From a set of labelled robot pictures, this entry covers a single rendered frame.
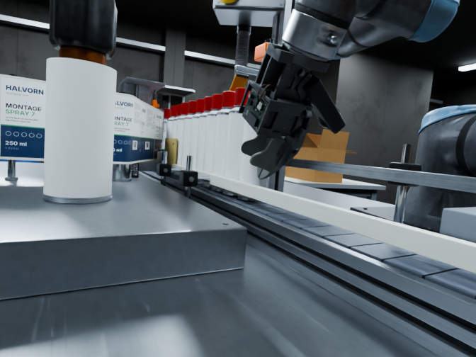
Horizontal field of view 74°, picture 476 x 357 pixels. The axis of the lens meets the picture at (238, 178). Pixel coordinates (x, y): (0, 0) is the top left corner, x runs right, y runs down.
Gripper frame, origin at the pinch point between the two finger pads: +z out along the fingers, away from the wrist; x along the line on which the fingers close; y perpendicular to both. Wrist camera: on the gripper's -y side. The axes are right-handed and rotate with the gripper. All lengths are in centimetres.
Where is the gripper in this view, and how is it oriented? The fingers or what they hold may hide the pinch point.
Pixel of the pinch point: (265, 172)
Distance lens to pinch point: 54.4
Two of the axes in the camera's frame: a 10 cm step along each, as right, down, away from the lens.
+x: 3.8, 6.0, -7.1
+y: -8.7, -0.3, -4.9
